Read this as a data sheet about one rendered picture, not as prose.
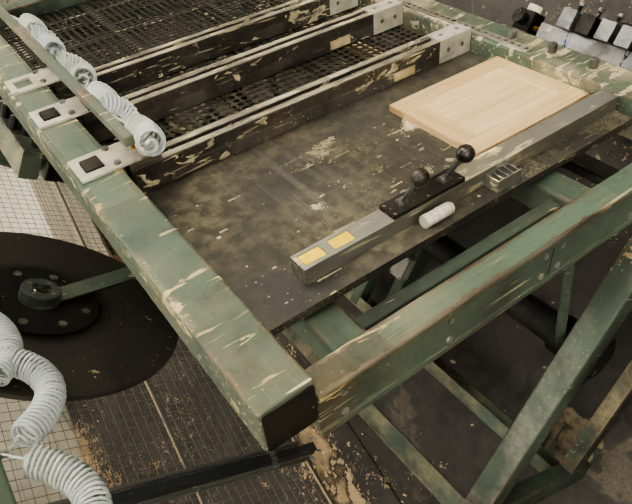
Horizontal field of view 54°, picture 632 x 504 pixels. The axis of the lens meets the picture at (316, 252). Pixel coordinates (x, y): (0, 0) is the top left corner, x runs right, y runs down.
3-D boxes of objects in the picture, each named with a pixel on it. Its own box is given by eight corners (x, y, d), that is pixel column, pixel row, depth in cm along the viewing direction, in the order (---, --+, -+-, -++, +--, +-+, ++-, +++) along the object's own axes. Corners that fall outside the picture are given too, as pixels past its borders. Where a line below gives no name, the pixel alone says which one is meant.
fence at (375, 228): (615, 110, 154) (619, 96, 152) (306, 285, 117) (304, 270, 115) (597, 103, 158) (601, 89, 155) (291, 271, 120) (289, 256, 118)
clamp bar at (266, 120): (474, 53, 184) (482, -31, 168) (98, 220, 137) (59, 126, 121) (450, 43, 190) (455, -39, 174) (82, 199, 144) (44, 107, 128)
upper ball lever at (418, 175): (411, 208, 127) (437, 176, 115) (397, 216, 125) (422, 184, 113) (400, 194, 128) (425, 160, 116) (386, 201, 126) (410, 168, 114)
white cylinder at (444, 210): (427, 231, 126) (455, 215, 129) (428, 220, 124) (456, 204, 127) (417, 224, 128) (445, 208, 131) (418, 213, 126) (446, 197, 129)
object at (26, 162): (241, 168, 255) (26, 136, 197) (230, 199, 260) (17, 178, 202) (168, 107, 299) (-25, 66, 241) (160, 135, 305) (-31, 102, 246)
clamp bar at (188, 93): (406, 25, 202) (408, -53, 186) (55, 164, 156) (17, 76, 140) (386, 17, 209) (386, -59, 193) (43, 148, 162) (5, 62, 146)
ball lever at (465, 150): (453, 185, 132) (482, 152, 120) (440, 192, 130) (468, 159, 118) (442, 171, 132) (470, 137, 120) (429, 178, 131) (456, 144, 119)
